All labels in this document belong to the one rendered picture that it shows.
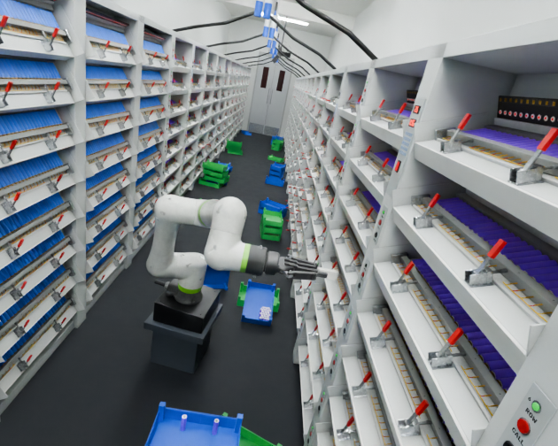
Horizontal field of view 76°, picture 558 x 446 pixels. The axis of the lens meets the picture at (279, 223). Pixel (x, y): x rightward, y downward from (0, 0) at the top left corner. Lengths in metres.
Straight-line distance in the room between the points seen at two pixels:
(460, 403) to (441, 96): 0.72
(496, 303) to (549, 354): 0.14
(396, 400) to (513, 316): 0.42
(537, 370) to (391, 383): 0.49
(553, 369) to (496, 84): 0.75
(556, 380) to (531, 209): 0.23
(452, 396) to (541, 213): 0.35
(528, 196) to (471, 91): 0.51
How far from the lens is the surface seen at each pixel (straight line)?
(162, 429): 1.51
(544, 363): 0.57
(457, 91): 1.08
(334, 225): 1.83
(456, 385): 0.78
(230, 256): 1.10
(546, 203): 0.60
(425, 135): 1.06
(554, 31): 0.72
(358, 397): 1.22
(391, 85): 1.75
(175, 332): 1.94
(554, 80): 1.03
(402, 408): 0.97
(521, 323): 0.65
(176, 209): 1.50
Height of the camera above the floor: 1.53
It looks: 21 degrees down
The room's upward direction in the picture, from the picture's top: 12 degrees clockwise
